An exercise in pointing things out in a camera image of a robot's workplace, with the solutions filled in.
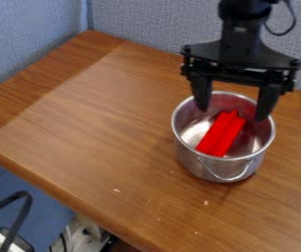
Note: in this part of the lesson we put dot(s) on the metal pot with handle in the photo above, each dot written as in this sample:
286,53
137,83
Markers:
245,156

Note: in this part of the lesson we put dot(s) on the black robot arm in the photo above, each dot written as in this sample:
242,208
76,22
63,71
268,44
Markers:
248,10

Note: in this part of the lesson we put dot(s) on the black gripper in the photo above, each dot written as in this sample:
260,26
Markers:
238,58

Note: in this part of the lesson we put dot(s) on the red plastic block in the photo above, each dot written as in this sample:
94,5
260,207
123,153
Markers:
222,134

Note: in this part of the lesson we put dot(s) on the white items under table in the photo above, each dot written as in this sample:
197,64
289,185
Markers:
83,236

